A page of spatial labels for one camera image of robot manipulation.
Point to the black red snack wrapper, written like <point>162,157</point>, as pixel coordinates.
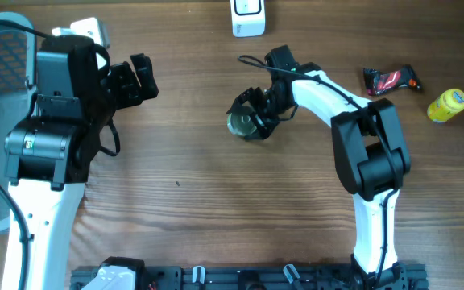
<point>378,83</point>

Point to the yellow lidded small bottle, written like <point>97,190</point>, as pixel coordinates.
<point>450,103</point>

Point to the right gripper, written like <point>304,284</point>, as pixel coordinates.
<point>250,94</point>

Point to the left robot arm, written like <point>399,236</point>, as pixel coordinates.
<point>49,152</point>

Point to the green labelled round container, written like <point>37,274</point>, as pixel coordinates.
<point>240,123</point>

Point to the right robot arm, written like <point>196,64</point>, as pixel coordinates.
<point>369,150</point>

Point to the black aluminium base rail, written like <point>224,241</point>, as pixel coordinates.
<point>332,276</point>

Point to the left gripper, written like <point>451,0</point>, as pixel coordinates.
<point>131,94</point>

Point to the white barcode scanner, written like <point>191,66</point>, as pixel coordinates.
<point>248,18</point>

